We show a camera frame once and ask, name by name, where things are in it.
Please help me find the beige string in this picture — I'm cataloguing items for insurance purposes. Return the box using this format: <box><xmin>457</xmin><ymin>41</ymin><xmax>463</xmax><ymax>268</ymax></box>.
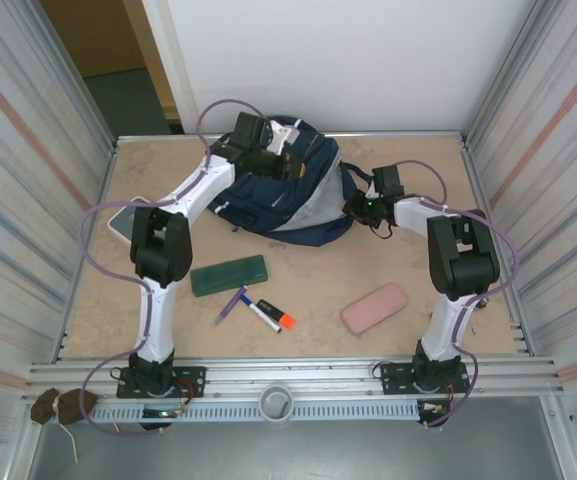
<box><xmin>59</xmin><ymin>422</ymin><xmax>80</xmax><ymax>464</ymax></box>

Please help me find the slotted grey cable duct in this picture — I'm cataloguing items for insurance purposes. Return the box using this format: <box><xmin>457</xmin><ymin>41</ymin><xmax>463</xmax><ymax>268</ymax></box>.
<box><xmin>87</xmin><ymin>399</ymin><xmax>422</xmax><ymax>424</ymax></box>

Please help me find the brown cloth bundle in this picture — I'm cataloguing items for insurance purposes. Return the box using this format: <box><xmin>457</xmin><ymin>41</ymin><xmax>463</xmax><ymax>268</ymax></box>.
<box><xmin>30</xmin><ymin>387</ymin><xmax>100</xmax><ymax>426</ymax></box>

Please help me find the navy blue backpack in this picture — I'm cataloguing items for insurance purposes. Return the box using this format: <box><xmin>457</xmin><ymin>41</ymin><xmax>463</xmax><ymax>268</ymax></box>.
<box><xmin>206</xmin><ymin>117</ymin><xmax>372</xmax><ymax>248</ymax></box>

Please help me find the brown wooden door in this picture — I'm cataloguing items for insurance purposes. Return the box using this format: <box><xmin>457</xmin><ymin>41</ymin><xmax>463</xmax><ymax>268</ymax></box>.
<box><xmin>40</xmin><ymin>0</ymin><xmax>150</xmax><ymax>79</ymax></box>

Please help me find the grey white box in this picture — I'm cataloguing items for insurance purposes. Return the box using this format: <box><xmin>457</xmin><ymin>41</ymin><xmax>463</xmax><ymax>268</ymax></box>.
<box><xmin>107</xmin><ymin>195</ymin><xmax>153</xmax><ymax>245</ymax></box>

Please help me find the pink pencil case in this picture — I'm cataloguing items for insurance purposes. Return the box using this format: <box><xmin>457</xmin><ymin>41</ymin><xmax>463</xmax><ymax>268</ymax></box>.
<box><xmin>342</xmin><ymin>282</ymin><xmax>411</xmax><ymax>334</ymax></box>

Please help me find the green pencil case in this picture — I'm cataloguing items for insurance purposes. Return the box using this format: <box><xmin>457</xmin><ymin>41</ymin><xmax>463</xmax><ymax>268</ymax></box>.
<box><xmin>189</xmin><ymin>254</ymin><xmax>270</xmax><ymax>298</ymax></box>

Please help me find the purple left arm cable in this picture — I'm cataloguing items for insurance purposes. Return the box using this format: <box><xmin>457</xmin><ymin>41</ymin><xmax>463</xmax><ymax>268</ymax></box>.
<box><xmin>78</xmin><ymin>98</ymin><xmax>270</xmax><ymax>437</ymax></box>

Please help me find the orange black highlighter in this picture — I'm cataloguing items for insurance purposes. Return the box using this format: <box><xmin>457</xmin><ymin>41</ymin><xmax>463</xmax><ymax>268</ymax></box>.
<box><xmin>257</xmin><ymin>296</ymin><xmax>297</xmax><ymax>329</ymax></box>

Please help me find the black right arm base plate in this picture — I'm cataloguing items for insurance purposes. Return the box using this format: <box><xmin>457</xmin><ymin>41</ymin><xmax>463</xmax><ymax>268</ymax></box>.
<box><xmin>380</xmin><ymin>360</ymin><xmax>471</xmax><ymax>396</ymax></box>

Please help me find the grey round cup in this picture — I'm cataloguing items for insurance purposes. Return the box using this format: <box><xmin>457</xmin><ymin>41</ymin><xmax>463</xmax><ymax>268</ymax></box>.
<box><xmin>258</xmin><ymin>383</ymin><xmax>295</xmax><ymax>425</ymax></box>

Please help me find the purple pen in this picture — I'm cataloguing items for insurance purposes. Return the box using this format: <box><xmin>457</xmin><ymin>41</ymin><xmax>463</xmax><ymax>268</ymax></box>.
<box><xmin>216</xmin><ymin>284</ymin><xmax>249</xmax><ymax>324</ymax></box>

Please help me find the blue white marker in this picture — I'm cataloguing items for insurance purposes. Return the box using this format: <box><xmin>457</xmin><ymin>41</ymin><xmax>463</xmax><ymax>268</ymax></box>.
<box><xmin>244</xmin><ymin>293</ymin><xmax>285</xmax><ymax>332</ymax></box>

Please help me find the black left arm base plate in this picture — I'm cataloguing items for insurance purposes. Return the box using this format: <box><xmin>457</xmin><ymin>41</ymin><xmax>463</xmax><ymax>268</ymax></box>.
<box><xmin>115</xmin><ymin>366</ymin><xmax>207</xmax><ymax>400</ymax></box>

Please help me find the aluminium frame rail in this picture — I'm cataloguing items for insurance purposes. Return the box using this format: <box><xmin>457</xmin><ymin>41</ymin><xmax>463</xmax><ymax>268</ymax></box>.
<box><xmin>26</xmin><ymin>355</ymin><xmax>564</xmax><ymax>399</ymax></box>

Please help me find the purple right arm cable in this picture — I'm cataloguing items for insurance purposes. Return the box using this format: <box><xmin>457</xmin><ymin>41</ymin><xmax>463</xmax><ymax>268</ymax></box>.
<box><xmin>392</xmin><ymin>159</ymin><xmax>522</xmax><ymax>429</ymax></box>

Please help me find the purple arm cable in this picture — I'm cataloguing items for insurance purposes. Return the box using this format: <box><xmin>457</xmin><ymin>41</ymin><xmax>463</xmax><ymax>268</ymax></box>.
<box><xmin>392</xmin><ymin>159</ymin><xmax>522</xmax><ymax>429</ymax></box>
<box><xmin>78</xmin><ymin>98</ymin><xmax>270</xmax><ymax>437</ymax></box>

